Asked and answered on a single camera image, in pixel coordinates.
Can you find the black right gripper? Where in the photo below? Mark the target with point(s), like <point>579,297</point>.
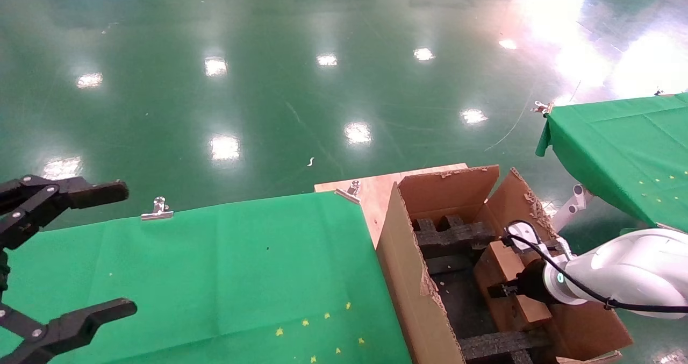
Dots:
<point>533,280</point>

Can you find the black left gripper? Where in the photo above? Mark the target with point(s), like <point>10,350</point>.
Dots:
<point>3,272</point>

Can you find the small brown cardboard box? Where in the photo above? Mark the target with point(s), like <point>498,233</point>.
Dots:
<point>497,270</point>

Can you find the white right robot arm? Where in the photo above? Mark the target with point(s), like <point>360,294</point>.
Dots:
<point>629,267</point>

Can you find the large open cardboard carton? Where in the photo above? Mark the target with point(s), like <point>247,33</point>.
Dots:
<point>408,278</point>

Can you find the black foam base sheet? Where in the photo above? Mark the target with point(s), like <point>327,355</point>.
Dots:
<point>462,305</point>

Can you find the thin black foam strip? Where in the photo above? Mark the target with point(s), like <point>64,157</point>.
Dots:
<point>449,264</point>

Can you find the notched black foam block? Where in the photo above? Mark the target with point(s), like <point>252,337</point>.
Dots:
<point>451,235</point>

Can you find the silver binder clip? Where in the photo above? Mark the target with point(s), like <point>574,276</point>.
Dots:
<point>543,108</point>
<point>350,192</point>
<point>157,211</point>

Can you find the silver folding table leg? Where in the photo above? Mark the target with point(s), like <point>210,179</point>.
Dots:
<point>572,205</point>

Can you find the large green table cloth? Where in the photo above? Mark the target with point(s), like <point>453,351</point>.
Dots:
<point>188,267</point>

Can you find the green cloth with folds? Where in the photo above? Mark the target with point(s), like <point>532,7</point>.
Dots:
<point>618,138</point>

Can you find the silver camera mount bracket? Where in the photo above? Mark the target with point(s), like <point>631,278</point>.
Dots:
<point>545,248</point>

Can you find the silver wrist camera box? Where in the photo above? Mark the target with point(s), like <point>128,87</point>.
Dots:
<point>522,233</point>

